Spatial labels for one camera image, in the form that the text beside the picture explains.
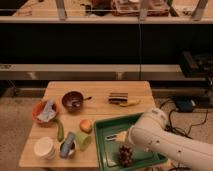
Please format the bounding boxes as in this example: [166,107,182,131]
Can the yellow banana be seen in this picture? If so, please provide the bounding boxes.
[119,100,141,107]

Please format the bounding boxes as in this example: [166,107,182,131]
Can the brown crate on shelf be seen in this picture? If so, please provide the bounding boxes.
[111,0,170,16]

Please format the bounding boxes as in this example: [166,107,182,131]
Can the black box on shelf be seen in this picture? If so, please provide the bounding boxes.
[179,51,213,78]

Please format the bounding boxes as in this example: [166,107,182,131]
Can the dark purple grape bunch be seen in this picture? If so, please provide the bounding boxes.
[119,145,133,167]

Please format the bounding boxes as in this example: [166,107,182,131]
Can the brown striped block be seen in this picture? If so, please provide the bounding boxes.
[108,93,128,103]

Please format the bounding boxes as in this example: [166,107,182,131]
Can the small white bowl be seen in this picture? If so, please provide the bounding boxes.
[60,142,75,159]

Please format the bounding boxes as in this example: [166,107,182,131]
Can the light green cup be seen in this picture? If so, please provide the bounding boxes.
[75,131,91,151]

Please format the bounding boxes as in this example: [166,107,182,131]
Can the orange bowl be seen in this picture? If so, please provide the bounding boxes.
[31,100,59,126]

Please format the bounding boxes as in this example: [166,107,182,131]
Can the dark brown bowl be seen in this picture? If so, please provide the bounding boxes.
[62,91,83,112]

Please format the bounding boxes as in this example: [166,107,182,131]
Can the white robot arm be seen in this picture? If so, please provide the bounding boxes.
[116,108,213,171]

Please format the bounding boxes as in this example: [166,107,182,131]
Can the crumpled white blue cloth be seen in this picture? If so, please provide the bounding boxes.
[37,100,56,122]

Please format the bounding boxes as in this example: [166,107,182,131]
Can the black power adapter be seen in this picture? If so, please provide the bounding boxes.
[174,99,195,113]

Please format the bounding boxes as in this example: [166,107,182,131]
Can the green plastic tray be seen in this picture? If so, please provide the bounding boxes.
[94,113,167,171]

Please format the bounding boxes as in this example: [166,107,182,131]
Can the white dish brush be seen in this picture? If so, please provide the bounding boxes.
[105,134,117,141]

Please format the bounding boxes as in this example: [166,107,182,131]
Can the black cables on floor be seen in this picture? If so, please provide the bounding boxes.
[159,97,213,138]

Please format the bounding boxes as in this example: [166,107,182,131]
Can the green cucumber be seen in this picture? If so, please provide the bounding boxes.
[54,119,64,142]

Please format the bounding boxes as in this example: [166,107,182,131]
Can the orange peach fruit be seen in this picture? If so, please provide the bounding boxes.
[79,119,92,133]

